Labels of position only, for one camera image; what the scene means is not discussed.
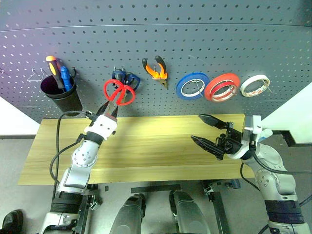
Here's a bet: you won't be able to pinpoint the blue handled tool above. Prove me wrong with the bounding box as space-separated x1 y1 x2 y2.
60 66 73 92

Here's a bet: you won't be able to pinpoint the thin red tape roll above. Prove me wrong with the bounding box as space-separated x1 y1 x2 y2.
210 81 239 99

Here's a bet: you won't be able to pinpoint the black plastic cup holder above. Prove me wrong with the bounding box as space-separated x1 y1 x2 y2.
40 74 83 117

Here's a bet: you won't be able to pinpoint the grey metal pegboard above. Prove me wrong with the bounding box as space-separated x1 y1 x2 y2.
0 0 312 124

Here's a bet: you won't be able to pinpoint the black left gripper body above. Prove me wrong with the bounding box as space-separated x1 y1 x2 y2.
97 108 118 118

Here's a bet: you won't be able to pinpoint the black metal table crossbar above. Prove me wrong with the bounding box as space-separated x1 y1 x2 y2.
131 184 182 193

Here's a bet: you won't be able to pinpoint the orange and black screwdriver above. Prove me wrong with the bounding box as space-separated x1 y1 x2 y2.
45 55 66 92

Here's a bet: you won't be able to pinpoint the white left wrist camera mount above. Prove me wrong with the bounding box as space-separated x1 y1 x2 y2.
84 114 118 141

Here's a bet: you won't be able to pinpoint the silver wire loop hook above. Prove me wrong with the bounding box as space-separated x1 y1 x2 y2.
27 68 48 82
152 65 169 80

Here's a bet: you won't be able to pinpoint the black leather shoe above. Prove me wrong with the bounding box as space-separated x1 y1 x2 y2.
0 209 24 234

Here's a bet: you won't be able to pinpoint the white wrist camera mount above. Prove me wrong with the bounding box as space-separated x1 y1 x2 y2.
84 114 118 141
229 115 264 161

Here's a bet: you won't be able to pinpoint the black metal table leg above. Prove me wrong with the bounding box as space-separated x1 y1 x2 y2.
203 179 242 234
73 184 103 234

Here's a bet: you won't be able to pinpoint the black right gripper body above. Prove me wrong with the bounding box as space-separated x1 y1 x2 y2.
215 121 244 157

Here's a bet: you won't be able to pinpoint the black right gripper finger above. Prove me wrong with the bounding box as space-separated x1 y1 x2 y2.
190 135 225 161
198 113 230 130

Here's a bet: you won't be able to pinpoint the wide red tape roll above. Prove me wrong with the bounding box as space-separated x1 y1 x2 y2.
204 73 240 102

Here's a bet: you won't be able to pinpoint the white tape roll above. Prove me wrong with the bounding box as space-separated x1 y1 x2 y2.
240 75 271 98

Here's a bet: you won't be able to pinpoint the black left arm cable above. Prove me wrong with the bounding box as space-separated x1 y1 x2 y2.
49 111 98 203

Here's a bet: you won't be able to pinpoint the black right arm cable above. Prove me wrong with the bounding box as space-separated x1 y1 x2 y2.
240 145 312 234

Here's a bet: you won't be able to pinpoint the dark grey rounded shell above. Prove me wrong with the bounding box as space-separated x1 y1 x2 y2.
108 193 147 234
169 189 208 234

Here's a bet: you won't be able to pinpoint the red handled scissors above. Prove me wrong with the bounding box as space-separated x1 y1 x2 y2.
104 78 136 108

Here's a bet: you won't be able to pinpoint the orange and black pliers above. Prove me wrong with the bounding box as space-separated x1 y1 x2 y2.
142 55 169 90

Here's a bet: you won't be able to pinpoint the blue handled scissors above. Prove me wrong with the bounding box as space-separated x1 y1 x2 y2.
111 69 141 104

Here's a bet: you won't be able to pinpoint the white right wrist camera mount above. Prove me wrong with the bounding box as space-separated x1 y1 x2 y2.
229 115 264 161

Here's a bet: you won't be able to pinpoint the blue tape roll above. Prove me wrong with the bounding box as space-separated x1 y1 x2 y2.
175 72 210 100

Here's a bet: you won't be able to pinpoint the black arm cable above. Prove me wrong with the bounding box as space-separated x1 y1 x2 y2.
49 111 98 203
240 145 312 234

